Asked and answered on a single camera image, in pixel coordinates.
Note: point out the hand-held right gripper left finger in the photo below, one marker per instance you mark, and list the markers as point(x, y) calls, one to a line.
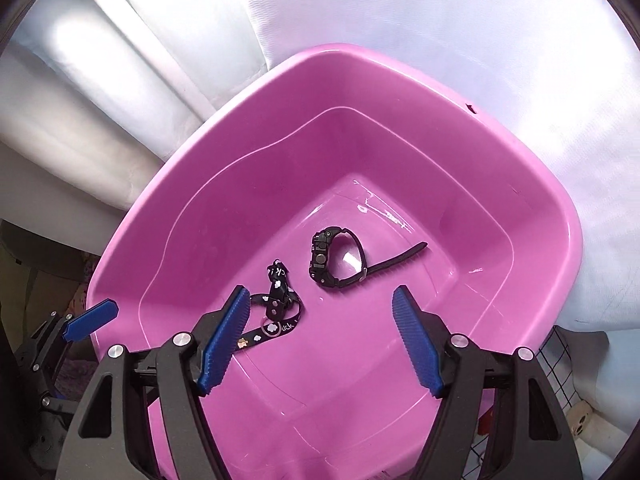
point(224, 342)

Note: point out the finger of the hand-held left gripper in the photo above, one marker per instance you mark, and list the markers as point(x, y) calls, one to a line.
point(90, 319)

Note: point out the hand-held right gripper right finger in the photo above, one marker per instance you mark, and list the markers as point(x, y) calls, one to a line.
point(417, 345)

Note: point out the black digital wristwatch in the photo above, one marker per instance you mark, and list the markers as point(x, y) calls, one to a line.
point(320, 256)

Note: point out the pink plastic basin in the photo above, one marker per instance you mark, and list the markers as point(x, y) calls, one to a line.
point(350, 160)

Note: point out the white curtain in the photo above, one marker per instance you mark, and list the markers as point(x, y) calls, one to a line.
point(450, 35)

